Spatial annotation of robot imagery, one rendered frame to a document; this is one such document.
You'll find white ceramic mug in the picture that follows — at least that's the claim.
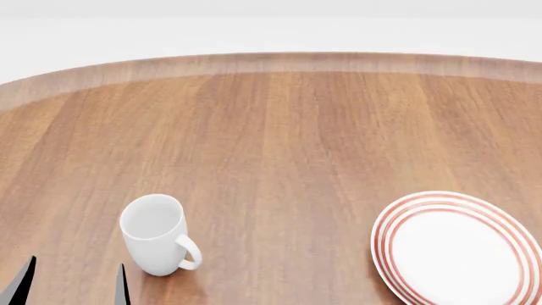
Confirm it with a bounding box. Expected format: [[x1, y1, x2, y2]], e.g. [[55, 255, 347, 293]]
[[119, 193, 203, 277]]

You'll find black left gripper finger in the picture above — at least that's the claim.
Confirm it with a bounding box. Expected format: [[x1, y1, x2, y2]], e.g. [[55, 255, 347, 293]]
[[114, 262, 132, 305], [0, 255, 37, 305]]

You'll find white plate with red rings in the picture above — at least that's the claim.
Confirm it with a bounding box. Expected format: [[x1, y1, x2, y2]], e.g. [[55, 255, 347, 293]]
[[370, 190, 542, 305]]

